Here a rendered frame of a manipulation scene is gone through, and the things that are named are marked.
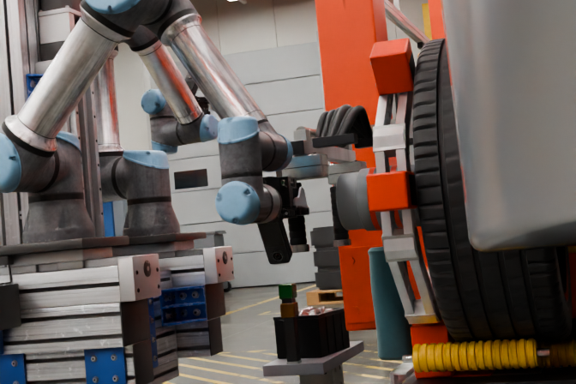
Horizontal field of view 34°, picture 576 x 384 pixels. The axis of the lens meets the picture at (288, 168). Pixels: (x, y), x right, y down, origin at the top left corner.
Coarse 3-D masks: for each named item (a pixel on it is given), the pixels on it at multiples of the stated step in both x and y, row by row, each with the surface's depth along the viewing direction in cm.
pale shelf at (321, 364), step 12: (348, 348) 270; (360, 348) 282; (276, 360) 259; (312, 360) 252; (324, 360) 250; (336, 360) 257; (264, 372) 250; (276, 372) 249; (288, 372) 248; (300, 372) 247; (312, 372) 246; (324, 372) 246
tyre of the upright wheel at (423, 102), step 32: (416, 96) 181; (448, 96) 178; (416, 128) 178; (448, 128) 175; (416, 160) 176; (448, 160) 173; (448, 192) 173; (448, 224) 174; (448, 256) 175; (480, 256) 173; (512, 256) 172; (544, 256) 170; (448, 288) 178; (480, 288) 178; (512, 288) 175; (544, 288) 174; (448, 320) 184; (480, 320) 183; (512, 320) 183; (544, 320) 180
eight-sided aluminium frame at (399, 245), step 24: (384, 96) 193; (408, 96) 191; (384, 120) 187; (408, 120) 189; (384, 144) 183; (408, 144) 184; (384, 168) 183; (408, 168) 183; (384, 216) 183; (408, 216) 181; (384, 240) 182; (408, 240) 181; (408, 288) 192; (432, 288) 193; (408, 312) 194; (432, 312) 192
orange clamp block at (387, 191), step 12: (372, 180) 174; (384, 180) 174; (396, 180) 173; (408, 180) 174; (372, 192) 174; (384, 192) 174; (396, 192) 173; (408, 192) 173; (372, 204) 174; (384, 204) 174; (396, 204) 173; (408, 204) 172
